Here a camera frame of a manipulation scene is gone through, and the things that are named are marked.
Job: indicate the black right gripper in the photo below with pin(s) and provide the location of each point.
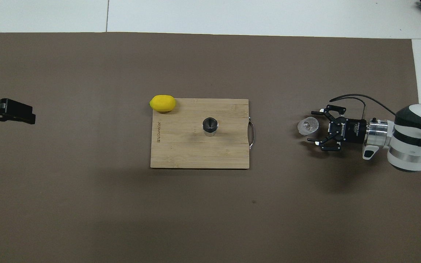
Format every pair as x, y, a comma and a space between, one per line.
349, 130

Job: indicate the clear glass cup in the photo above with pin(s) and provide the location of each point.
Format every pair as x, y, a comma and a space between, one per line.
308, 126

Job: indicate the steel jigger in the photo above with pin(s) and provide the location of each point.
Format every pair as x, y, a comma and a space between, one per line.
209, 126

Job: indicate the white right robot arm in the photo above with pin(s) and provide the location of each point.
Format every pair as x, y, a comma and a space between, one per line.
411, 142

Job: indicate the brown table mat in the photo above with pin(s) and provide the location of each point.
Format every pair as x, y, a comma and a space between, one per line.
86, 219

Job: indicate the yellow lemon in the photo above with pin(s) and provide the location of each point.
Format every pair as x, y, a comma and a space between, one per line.
163, 103

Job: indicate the bamboo cutting board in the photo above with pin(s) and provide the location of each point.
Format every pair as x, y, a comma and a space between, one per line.
181, 146

